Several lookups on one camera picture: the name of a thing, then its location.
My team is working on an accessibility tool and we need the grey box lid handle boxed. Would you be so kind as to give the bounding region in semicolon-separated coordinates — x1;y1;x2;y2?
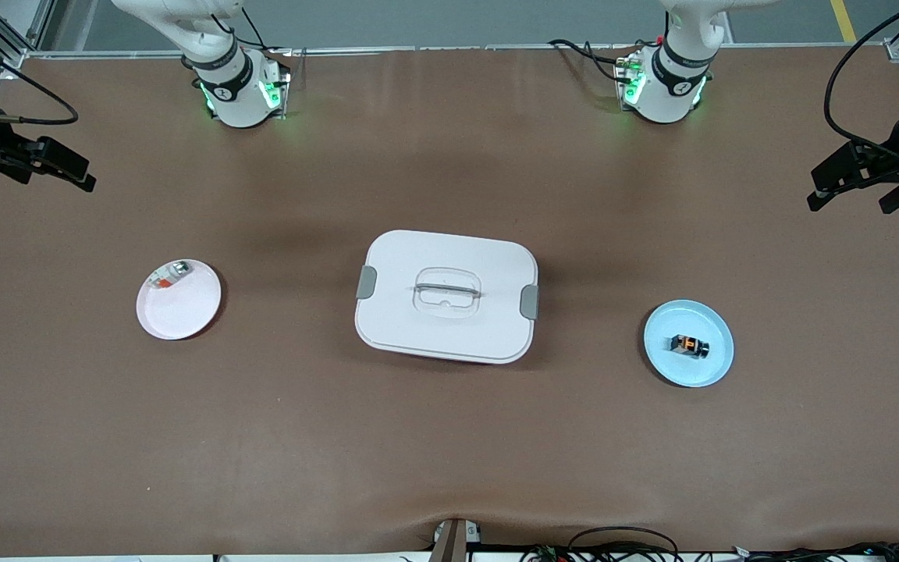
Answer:
414;283;481;301

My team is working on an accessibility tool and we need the black base power cable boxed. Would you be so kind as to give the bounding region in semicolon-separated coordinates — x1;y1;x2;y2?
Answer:
547;37;634;85

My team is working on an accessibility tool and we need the black cable bundle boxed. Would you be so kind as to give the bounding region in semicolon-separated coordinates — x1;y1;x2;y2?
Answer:
518;525;899;562

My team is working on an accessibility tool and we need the orange push button switch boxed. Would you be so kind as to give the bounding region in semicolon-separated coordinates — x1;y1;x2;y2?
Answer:
668;334;711;360

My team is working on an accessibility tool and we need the aluminium table edge rail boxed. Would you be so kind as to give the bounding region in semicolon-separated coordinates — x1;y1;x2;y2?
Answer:
0;43;899;59

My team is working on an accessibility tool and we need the white lidded storage box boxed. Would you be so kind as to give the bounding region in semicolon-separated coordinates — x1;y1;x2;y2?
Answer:
354;229;540;365

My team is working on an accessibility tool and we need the table edge clamp bracket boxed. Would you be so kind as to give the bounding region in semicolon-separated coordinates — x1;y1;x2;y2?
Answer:
430;518;483;562

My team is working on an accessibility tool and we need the light blue round plate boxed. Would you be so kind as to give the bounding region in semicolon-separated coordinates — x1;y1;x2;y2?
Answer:
643;300;735;389

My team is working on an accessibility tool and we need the pink round plate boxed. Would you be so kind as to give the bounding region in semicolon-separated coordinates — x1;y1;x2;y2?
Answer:
136;260;222;341

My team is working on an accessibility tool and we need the brown table mat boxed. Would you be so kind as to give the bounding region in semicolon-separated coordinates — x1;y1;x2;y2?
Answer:
0;45;899;557

